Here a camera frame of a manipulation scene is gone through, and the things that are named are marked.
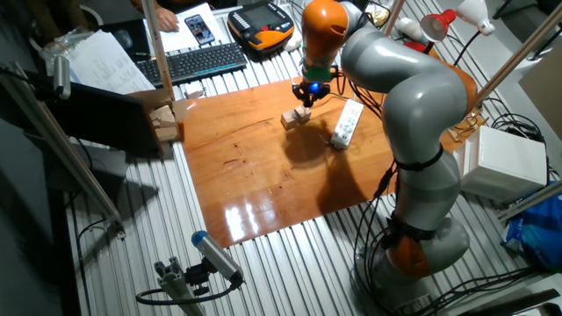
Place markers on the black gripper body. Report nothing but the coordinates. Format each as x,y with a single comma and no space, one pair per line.
312,90

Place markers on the light wooden cube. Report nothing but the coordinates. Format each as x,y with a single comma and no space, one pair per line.
289,119
303,115

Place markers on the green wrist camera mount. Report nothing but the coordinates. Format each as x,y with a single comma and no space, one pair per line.
316,73

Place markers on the red desk lamp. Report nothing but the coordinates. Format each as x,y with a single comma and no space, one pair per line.
437,24

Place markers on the white paper sheet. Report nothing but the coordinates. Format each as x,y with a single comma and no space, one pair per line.
175,39

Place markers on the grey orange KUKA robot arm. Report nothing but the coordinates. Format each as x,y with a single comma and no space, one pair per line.
421,101

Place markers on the dark computer mouse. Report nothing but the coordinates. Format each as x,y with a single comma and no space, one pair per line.
124,39

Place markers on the yellowish plastic bag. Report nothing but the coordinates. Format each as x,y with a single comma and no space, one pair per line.
377,17

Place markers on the person's hand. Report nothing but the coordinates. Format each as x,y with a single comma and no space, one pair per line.
167,19

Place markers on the white desk lamp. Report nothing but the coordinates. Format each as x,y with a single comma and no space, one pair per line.
476,15

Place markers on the black mouse pad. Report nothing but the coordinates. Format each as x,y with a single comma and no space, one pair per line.
136,33

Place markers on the black camera bracket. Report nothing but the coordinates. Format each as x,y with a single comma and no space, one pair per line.
197,276

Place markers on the black computer keyboard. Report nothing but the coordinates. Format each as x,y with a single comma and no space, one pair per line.
197,61

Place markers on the black smartphone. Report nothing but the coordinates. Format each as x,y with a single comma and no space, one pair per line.
199,30

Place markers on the white storage box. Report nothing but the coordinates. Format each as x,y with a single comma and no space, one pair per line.
500,162

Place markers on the orange wooden board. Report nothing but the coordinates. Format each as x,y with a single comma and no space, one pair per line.
246,175

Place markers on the small white plug adapter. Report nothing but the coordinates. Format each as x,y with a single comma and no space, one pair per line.
194,94

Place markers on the clear plastic bag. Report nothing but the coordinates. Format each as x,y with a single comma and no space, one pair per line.
57,46

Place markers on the brown cardboard panel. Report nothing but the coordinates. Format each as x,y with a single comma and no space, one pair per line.
544,88

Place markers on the white power strip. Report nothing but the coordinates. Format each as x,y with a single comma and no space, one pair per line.
347,125

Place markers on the short aluminium profile stub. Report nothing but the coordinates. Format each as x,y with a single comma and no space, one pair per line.
175,289

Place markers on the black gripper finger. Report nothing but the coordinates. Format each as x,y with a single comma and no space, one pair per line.
306,103
313,102

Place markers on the orange black teach pendant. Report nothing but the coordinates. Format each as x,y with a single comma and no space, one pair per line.
263,26

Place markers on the printed paper stack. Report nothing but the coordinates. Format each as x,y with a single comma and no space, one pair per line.
101,61

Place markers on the silver depth camera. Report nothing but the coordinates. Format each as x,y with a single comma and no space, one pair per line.
62,76

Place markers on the silver camera blue end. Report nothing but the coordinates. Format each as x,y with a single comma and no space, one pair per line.
217,256

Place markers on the blue plastic bag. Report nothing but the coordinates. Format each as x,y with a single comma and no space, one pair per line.
535,228

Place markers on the black monitor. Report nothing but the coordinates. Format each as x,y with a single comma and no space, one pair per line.
96,118

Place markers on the white rounded object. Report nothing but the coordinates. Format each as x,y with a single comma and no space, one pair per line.
293,41

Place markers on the small wooden block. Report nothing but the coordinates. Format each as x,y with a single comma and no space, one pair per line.
162,115
167,133

